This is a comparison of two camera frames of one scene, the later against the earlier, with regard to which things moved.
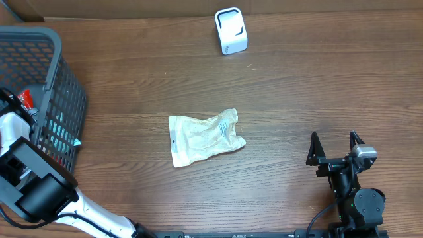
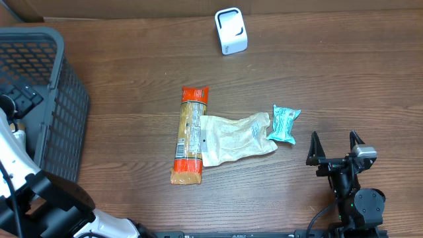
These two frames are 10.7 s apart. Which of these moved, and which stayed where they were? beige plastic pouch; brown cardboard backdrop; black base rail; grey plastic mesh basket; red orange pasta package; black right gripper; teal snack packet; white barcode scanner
Moved: red orange pasta package; teal snack packet; beige plastic pouch
Stayed: brown cardboard backdrop; black base rail; white barcode scanner; grey plastic mesh basket; black right gripper
